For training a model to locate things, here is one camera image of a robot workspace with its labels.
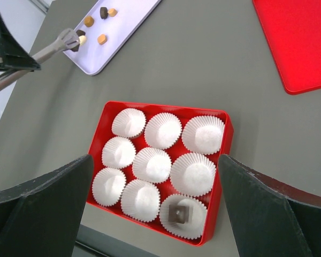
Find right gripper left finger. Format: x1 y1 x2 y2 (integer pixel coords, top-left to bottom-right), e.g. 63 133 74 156
0 155 94 256

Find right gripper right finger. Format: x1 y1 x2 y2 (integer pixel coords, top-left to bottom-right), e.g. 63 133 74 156
218 154 321 256

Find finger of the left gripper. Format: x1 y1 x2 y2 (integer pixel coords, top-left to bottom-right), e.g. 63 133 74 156
0 14 41 72

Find metal tongs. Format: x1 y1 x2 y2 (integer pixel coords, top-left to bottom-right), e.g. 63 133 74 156
0 28 80 91

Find cream white chocolate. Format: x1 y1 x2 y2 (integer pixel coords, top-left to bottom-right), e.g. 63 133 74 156
79 35 87 46

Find dark square chocolate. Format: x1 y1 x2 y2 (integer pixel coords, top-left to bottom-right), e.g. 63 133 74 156
167 204 190 224

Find dark round chocolate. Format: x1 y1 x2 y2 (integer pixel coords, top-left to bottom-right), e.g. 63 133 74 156
76 29 86 36

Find caramel round chocolate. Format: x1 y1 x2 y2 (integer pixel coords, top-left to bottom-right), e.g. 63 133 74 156
83 16 95 27

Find caramel oval chocolate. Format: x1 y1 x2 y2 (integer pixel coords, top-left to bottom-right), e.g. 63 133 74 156
108 8 118 17

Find red chocolate box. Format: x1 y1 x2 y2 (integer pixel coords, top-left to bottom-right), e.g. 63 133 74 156
86 100 234 247

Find white paper cup bottom-left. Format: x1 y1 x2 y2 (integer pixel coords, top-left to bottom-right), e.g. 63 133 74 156
92 168 127 207

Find white paper cup bottom-right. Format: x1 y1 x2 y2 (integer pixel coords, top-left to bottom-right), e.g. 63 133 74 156
159 194 208 239

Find white paper cup middle-right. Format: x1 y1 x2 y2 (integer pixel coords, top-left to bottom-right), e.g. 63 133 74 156
170 153 216 197

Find white paper cup middle-left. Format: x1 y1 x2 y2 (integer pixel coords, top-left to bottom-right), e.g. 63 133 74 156
102 137 136 169

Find lavender plastic tray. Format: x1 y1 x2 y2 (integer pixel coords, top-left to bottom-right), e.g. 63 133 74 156
64 0 160 75

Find white paper cup top-right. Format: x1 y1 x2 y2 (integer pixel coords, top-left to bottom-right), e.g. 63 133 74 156
181 115 225 155

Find white paper cup centre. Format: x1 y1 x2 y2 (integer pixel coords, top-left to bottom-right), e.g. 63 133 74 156
132 147 172 184

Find white paper cup top-left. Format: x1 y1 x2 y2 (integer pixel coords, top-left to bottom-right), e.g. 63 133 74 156
111 108 146 138

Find white paper cup top-middle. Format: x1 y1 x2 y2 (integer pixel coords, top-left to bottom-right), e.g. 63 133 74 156
144 112 182 149

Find red box lid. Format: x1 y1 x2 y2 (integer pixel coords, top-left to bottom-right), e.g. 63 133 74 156
253 1 321 95

